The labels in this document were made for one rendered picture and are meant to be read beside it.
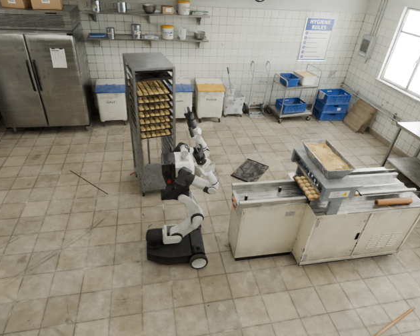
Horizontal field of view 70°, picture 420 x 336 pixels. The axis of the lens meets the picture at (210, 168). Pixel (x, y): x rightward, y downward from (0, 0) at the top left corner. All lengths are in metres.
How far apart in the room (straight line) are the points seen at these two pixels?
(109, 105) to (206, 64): 2.16
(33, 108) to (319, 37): 5.80
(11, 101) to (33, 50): 0.98
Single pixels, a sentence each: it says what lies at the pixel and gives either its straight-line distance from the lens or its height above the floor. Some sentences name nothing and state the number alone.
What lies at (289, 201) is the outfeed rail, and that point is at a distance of 3.10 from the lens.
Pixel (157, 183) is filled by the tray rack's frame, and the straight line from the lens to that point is 4.34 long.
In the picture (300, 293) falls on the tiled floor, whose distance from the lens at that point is 3.52.
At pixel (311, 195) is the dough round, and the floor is 0.92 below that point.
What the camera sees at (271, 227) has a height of 0.54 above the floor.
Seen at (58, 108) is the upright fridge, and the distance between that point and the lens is 5.97.
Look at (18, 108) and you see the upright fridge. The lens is 6.16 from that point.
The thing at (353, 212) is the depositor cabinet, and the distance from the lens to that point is 3.31.
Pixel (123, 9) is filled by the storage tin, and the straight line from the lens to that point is 6.03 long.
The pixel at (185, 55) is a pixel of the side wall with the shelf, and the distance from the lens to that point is 6.47.
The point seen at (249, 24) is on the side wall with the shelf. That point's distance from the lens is 6.63.
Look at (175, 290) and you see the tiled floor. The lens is 3.33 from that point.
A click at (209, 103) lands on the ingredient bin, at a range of 6.16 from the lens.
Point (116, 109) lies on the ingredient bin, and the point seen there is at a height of 0.35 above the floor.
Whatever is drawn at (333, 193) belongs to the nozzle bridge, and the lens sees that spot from 2.97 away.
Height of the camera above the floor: 2.80
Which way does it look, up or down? 35 degrees down
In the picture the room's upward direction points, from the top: 4 degrees clockwise
